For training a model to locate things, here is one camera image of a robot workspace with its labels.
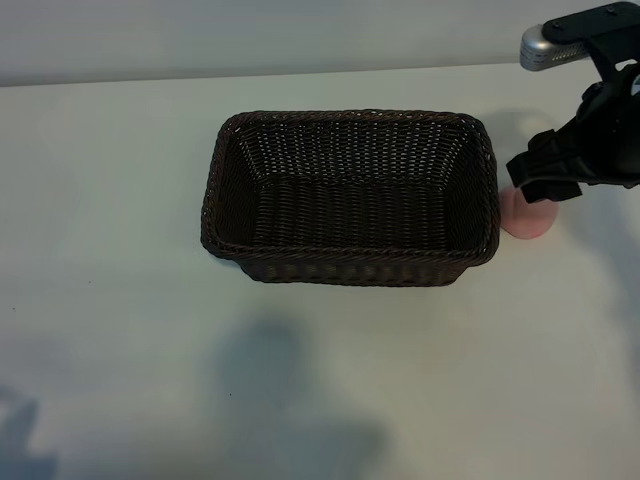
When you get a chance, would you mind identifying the dark brown woven basket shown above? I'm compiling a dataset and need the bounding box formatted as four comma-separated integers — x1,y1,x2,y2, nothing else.
199,107,501,288

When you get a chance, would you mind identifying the pink peach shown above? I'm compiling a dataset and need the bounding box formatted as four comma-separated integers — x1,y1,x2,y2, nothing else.
499,187,555,239

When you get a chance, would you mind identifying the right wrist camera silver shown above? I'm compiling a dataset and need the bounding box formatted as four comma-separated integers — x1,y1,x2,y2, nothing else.
519,2,640,72

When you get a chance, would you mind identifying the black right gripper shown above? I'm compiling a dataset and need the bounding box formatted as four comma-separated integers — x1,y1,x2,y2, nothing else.
505,59,640,205

